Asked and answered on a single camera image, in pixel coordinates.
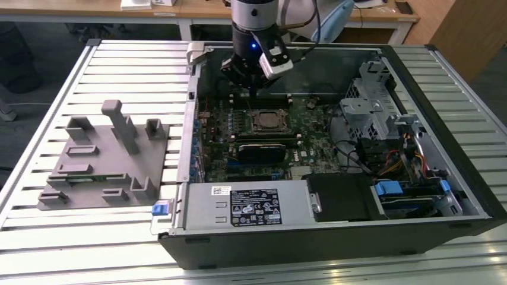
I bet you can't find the black flat device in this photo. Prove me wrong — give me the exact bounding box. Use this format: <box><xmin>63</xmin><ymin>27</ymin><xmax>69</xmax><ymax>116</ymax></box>
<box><xmin>395</xmin><ymin>1</ymin><xmax>416</xmax><ymax>15</ymax></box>

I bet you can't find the black RAM slot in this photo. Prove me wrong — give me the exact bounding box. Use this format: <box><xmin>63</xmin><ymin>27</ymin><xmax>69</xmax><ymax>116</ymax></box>
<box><xmin>236</xmin><ymin>132</ymin><xmax>299</xmax><ymax>137</ymax></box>
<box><xmin>236</xmin><ymin>139</ymin><xmax>299</xmax><ymax>144</ymax></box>
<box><xmin>231</xmin><ymin>97</ymin><xmax>292</xmax><ymax>102</ymax></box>
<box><xmin>236</xmin><ymin>135</ymin><xmax>299</xmax><ymax>140</ymax></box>
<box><xmin>231</xmin><ymin>100</ymin><xmax>292</xmax><ymax>105</ymax></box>
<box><xmin>231</xmin><ymin>94</ymin><xmax>294</xmax><ymax>99</ymax></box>

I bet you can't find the silver drive cage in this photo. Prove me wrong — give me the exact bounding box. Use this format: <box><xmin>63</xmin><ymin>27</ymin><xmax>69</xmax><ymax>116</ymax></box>
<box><xmin>339</xmin><ymin>61</ymin><xmax>402</xmax><ymax>140</ymax></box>

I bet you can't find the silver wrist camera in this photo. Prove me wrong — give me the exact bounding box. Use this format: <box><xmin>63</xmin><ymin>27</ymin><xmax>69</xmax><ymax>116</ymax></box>
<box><xmin>259</xmin><ymin>46</ymin><xmax>295</xmax><ymax>80</ymax></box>

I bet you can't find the wooden desk with white frame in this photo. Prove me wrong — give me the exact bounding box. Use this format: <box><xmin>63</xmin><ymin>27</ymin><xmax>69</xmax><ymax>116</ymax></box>
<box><xmin>0</xmin><ymin>0</ymin><xmax>194</xmax><ymax>41</ymax></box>
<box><xmin>178</xmin><ymin>0</ymin><xmax>420</xmax><ymax>45</ymax></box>

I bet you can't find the blue disk carrier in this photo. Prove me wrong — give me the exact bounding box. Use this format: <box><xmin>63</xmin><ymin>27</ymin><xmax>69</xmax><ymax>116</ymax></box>
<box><xmin>371</xmin><ymin>179</ymin><xmax>452</xmax><ymax>199</ymax></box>

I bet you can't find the wooden cabinet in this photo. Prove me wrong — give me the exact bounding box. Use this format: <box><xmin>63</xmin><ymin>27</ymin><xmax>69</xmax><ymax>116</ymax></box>
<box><xmin>403</xmin><ymin>0</ymin><xmax>507</xmax><ymax>84</ymax></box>

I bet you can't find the grey parts rack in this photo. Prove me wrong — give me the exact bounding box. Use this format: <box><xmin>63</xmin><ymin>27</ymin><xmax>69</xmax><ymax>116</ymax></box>
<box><xmin>35</xmin><ymin>99</ymin><xmax>171</xmax><ymax>211</ymax></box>

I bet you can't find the blue case latch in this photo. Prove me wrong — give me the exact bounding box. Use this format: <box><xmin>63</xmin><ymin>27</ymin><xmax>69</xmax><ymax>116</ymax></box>
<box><xmin>152</xmin><ymin>200</ymin><xmax>171</xmax><ymax>216</ymax></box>

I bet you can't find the black plastic shroud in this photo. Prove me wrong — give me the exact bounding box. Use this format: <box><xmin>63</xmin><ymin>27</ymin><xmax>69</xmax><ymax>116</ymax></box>
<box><xmin>307</xmin><ymin>173</ymin><xmax>387</xmax><ymax>223</ymax></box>

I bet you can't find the black PC case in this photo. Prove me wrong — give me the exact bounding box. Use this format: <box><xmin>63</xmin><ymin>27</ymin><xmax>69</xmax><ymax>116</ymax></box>
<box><xmin>152</xmin><ymin>40</ymin><xmax>507</xmax><ymax>271</ymax></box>

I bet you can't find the green RAM stick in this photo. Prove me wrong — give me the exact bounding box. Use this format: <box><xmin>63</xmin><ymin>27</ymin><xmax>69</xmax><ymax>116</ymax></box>
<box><xmin>65</xmin><ymin>175</ymin><xmax>108</xmax><ymax>182</ymax></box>

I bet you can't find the silver power supply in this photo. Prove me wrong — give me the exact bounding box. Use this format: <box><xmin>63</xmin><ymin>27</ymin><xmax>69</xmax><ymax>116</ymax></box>
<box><xmin>186</xmin><ymin>180</ymin><xmax>314</xmax><ymax>231</ymax></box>

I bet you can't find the CPU socket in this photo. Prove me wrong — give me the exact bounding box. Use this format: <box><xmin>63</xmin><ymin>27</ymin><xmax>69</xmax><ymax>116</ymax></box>
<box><xmin>248</xmin><ymin>108</ymin><xmax>291</xmax><ymax>132</ymax></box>

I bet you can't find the metal socket cover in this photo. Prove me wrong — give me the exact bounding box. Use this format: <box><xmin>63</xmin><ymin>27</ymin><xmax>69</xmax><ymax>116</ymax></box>
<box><xmin>252</xmin><ymin>109</ymin><xmax>288</xmax><ymax>131</ymax></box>

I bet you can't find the coloured power wire bundle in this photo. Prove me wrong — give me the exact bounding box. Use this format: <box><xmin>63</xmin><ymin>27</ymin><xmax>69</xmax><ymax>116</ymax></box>
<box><xmin>379</xmin><ymin>132</ymin><xmax>435</xmax><ymax>181</ymax></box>

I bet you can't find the green motherboard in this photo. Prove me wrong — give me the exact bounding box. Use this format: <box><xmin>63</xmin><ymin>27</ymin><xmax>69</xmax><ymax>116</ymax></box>
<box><xmin>198</xmin><ymin>94</ymin><xmax>346</xmax><ymax>183</ymax></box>

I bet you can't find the silver CPU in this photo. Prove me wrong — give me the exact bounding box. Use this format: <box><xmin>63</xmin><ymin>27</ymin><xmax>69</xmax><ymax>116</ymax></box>
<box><xmin>258</xmin><ymin>112</ymin><xmax>283</xmax><ymax>127</ymax></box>

